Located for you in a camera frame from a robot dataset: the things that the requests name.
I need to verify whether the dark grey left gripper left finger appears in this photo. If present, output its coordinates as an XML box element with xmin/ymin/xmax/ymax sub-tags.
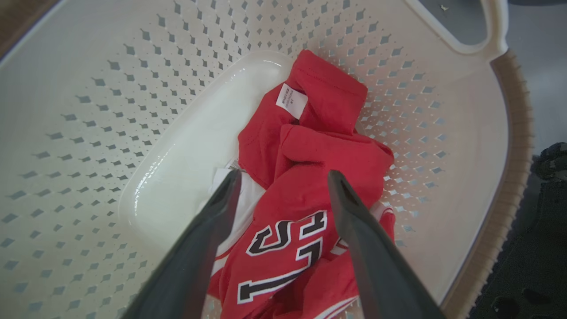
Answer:
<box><xmin>122</xmin><ymin>170</ymin><xmax>242</xmax><ymax>319</ymax></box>

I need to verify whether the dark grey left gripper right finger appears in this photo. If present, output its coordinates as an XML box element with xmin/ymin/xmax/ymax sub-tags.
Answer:
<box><xmin>327</xmin><ymin>170</ymin><xmax>444</xmax><ymax>319</ymax></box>

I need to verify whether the red basketball jersey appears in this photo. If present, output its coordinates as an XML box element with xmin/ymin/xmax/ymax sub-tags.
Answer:
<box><xmin>207</xmin><ymin>49</ymin><xmax>396</xmax><ymax>319</ymax></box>

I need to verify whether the white perforated laundry basket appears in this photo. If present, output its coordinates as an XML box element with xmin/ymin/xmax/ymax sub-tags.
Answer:
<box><xmin>0</xmin><ymin>0</ymin><xmax>534</xmax><ymax>319</ymax></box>

